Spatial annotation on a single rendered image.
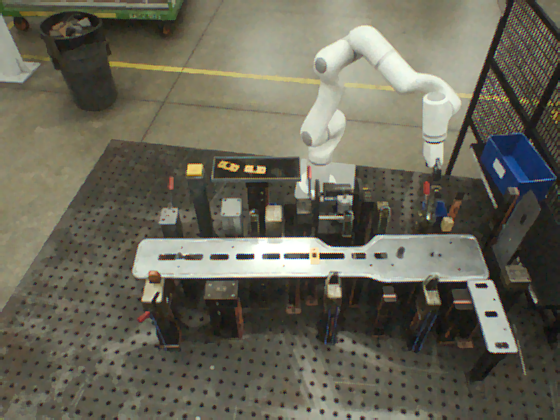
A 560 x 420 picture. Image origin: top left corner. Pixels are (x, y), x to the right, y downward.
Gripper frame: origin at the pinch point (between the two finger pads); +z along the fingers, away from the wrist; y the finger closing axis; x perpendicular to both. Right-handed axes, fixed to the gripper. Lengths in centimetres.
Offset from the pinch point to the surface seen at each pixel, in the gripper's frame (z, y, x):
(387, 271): 25.7, 24.3, -22.8
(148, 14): 25, -364, -196
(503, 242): 26.8, 17.2, 23.3
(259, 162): -4, -20, -67
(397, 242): 25.3, 10.4, -16.1
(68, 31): -10, -237, -224
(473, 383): 63, 54, 3
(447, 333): 53, 37, -2
